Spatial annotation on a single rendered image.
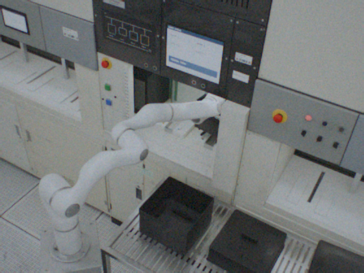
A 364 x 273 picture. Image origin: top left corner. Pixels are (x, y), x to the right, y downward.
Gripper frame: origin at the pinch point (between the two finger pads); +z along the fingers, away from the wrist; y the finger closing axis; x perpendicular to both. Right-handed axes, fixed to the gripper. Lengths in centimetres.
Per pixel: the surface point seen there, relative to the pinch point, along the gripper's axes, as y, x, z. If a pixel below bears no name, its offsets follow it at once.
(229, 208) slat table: 29, -45, -36
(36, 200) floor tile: -117, -122, -54
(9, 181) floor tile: -149, -122, -53
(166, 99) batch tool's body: -46, -33, 11
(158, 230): 11, -36, -77
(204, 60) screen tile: 2.9, 35.3, -33.2
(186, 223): 16, -44, -59
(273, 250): 62, -35, -55
